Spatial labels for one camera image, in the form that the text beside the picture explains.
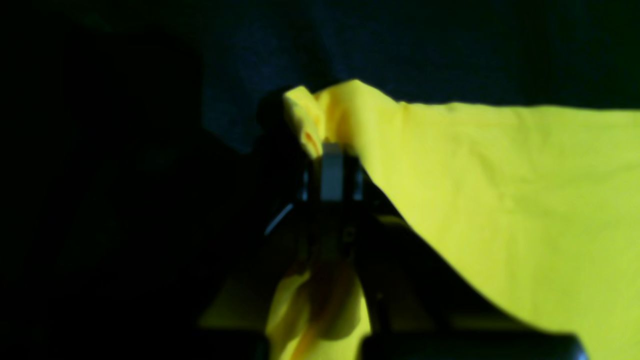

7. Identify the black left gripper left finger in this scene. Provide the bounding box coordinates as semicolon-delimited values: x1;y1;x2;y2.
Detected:
260;95;333;236

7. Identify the yellow t-shirt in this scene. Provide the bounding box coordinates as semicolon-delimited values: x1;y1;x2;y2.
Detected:
283;80;640;360

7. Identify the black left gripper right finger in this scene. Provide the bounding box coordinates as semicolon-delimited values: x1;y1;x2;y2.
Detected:
332;145;441;321

